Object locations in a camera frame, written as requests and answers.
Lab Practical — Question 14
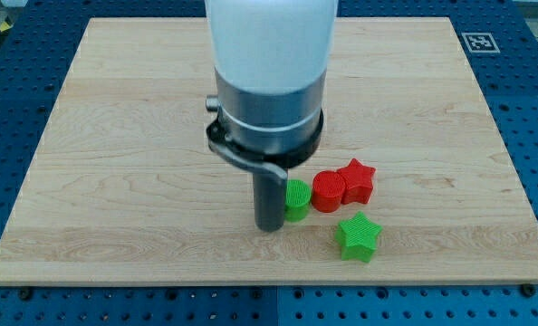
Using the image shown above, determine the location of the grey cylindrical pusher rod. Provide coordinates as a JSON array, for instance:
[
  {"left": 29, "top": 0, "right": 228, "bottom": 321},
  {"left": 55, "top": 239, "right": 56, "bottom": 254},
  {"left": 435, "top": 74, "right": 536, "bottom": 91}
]
[{"left": 253, "top": 173, "right": 288, "bottom": 232}]

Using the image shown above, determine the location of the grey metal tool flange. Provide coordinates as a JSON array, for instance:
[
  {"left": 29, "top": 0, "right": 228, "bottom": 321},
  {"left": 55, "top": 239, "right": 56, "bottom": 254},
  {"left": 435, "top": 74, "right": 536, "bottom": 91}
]
[{"left": 207, "top": 72, "right": 324, "bottom": 177}]

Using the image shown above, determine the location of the green cylinder block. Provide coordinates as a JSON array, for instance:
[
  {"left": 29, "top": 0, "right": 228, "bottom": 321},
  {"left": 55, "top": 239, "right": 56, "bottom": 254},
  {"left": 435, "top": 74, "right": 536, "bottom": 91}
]
[{"left": 285, "top": 179, "right": 312, "bottom": 222}]

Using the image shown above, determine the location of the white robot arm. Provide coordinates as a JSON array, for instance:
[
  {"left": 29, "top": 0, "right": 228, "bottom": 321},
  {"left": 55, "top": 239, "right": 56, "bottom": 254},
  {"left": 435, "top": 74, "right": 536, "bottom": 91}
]
[{"left": 205, "top": 0, "right": 338, "bottom": 232}]

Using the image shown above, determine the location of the red cylinder block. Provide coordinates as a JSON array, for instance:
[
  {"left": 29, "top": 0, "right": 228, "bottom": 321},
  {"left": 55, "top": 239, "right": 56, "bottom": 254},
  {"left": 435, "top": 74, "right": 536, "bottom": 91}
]
[{"left": 312, "top": 170, "right": 345, "bottom": 213}]

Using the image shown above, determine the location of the red star block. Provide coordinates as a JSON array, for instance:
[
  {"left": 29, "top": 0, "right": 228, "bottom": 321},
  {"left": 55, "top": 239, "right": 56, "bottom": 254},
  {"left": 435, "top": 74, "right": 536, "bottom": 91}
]
[{"left": 336, "top": 158, "right": 376, "bottom": 205}]

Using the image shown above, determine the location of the green star block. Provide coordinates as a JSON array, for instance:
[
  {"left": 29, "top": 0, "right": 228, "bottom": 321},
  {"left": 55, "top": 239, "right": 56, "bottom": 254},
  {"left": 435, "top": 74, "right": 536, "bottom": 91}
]
[{"left": 334, "top": 211, "right": 383, "bottom": 264}]

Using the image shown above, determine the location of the light wooden board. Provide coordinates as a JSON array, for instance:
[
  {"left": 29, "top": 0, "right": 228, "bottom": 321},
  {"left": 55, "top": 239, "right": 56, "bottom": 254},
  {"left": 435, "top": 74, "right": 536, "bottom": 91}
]
[{"left": 0, "top": 17, "right": 538, "bottom": 287}]

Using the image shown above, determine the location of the black white fiducial tag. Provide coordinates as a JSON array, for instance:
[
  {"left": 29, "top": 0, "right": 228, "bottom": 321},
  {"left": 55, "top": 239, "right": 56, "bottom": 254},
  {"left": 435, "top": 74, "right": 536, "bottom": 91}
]
[{"left": 461, "top": 32, "right": 500, "bottom": 53}]

